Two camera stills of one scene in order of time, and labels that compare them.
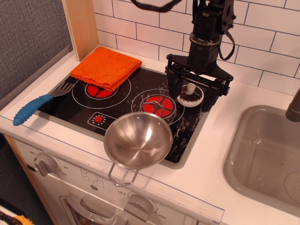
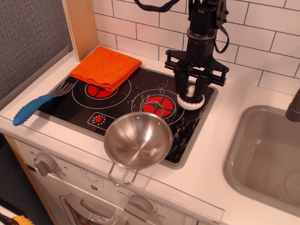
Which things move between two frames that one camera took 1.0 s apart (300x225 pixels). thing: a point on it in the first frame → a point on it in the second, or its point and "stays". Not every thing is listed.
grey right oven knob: x=138 y=207 stays
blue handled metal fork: x=31 y=108 stays
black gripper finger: x=212 y=94 → x=201 y=83
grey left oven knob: x=45 y=163 stays
